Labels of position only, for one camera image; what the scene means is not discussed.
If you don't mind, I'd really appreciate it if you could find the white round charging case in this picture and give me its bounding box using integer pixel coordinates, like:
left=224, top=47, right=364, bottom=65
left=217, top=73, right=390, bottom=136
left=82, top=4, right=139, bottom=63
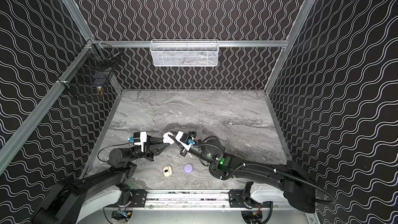
left=163, top=132, right=175, bottom=145

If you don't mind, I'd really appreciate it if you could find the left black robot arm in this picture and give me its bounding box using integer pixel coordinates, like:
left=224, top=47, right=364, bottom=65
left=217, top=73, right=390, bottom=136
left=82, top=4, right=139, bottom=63
left=30, top=136, right=171, bottom=224

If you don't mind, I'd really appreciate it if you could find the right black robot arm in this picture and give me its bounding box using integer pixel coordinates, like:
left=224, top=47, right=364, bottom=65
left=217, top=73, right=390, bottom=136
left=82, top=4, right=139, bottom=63
left=163, top=132, right=336, bottom=213

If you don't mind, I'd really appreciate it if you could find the purple round charging case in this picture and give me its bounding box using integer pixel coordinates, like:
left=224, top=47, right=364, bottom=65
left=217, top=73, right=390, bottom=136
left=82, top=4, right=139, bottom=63
left=183, top=163, right=193, bottom=174

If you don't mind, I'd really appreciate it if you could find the beige charging case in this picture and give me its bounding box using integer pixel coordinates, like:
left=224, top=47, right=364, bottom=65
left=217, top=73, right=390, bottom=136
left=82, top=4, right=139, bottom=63
left=163, top=166, right=173, bottom=177

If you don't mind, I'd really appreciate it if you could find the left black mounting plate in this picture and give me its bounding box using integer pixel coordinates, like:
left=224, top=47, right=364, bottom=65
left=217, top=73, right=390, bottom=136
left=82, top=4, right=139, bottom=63
left=117, top=189, right=148, bottom=208

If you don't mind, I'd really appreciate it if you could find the black mounting plate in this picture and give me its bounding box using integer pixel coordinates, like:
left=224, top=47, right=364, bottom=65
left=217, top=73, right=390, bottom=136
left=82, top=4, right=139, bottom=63
left=117, top=189, right=148, bottom=208
left=228, top=190, right=271, bottom=209

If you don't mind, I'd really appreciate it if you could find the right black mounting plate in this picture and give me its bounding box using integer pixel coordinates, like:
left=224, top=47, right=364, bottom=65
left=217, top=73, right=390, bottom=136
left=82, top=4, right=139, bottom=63
left=228, top=190, right=271, bottom=209

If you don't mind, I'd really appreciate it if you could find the small brass object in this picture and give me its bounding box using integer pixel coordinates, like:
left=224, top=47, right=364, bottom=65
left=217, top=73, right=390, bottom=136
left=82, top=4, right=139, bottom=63
left=96, top=86, right=104, bottom=96

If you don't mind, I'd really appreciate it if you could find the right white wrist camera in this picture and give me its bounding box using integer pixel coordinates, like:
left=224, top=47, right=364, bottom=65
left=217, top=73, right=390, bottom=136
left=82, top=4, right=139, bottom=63
left=175, top=131, right=195, bottom=151

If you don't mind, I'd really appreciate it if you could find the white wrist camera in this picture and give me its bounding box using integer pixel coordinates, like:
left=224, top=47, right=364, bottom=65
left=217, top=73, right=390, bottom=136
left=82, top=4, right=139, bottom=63
left=175, top=131, right=195, bottom=151
left=127, top=131, right=148, bottom=153

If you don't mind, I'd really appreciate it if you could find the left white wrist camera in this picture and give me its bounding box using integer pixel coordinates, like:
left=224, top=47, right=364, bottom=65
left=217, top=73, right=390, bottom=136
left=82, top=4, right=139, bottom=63
left=127, top=131, right=148, bottom=153

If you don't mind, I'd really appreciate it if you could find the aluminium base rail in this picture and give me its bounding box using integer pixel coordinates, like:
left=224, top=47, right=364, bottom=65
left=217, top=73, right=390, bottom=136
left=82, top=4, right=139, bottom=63
left=62, top=189, right=315, bottom=212

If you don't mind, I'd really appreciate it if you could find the white wire mesh basket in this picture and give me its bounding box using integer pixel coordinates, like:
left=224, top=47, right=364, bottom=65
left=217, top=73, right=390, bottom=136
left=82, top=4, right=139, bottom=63
left=149, top=39, right=220, bottom=67

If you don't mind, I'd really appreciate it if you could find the black wire basket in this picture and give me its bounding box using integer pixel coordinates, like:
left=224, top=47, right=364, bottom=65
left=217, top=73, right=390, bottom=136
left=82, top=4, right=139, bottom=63
left=61, top=43, right=121, bottom=102

